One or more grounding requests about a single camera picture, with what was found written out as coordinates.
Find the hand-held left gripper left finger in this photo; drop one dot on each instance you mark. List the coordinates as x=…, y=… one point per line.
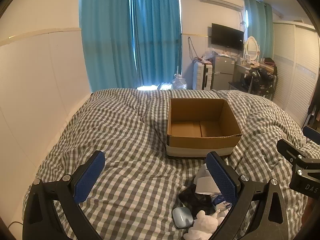
x=89, y=177

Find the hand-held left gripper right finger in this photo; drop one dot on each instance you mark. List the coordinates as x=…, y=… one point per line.
x=222, y=177

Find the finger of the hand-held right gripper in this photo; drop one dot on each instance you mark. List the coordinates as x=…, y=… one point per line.
x=312, y=133
x=290, y=150

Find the white frosted bottle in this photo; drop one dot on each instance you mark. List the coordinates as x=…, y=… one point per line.
x=206, y=183

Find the cardboard box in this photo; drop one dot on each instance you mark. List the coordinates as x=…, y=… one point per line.
x=200, y=140

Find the white plush toy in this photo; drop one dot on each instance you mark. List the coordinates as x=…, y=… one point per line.
x=203, y=226

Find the blue white packet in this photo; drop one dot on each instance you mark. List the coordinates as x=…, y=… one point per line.
x=221, y=201

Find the black pouch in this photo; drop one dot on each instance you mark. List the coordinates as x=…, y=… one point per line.
x=193, y=198

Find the grey white checked blanket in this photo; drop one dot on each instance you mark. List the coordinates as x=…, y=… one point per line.
x=130, y=135

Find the white louvered wardrobe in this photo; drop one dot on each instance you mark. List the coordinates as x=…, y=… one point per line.
x=295, y=67

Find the black bags pile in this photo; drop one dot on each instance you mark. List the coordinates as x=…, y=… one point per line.
x=262, y=78

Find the dark desk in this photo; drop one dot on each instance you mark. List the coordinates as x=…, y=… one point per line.
x=240, y=76

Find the grey small fridge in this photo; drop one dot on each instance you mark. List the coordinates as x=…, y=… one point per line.
x=222, y=72

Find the white suitcase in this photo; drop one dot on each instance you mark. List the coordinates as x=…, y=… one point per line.
x=202, y=76

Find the clear water jug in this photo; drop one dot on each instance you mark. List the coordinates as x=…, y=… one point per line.
x=179, y=82

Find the white oval mirror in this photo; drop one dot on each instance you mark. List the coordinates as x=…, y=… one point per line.
x=252, y=47

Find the teal curtain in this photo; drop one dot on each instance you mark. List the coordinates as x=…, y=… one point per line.
x=157, y=35
x=258, y=27
x=107, y=37

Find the clear plastic bag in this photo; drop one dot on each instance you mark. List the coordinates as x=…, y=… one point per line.
x=208, y=56

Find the black wall television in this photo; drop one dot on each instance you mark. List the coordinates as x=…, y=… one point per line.
x=227, y=37

